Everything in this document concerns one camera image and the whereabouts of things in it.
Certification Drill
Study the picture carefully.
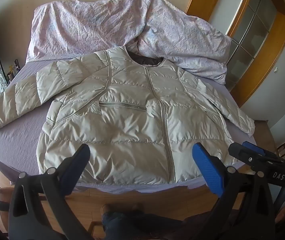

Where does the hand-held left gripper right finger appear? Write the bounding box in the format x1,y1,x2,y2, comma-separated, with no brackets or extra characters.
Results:
192,142,277,240

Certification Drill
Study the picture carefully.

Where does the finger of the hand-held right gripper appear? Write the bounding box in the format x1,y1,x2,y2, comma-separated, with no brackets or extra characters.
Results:
242,141,285,163
228,143,285,183

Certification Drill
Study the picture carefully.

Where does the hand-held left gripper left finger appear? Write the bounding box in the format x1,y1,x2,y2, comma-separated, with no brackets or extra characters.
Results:
9,144,100,240

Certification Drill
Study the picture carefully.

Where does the beige puffer jacket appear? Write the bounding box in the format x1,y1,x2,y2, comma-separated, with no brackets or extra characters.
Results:
0,45,255,187

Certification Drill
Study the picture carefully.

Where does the tan slipper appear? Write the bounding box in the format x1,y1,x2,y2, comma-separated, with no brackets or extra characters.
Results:
101,204,114,217

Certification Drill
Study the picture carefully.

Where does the purple bed sheet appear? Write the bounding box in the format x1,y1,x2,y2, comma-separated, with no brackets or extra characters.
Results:
0,60,258,195

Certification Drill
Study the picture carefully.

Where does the person's leg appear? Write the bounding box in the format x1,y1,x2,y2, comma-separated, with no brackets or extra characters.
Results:
101,210,190,240

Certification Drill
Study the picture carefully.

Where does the pink floral duvet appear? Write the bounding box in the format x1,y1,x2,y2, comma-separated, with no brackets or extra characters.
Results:
25,0,232,85

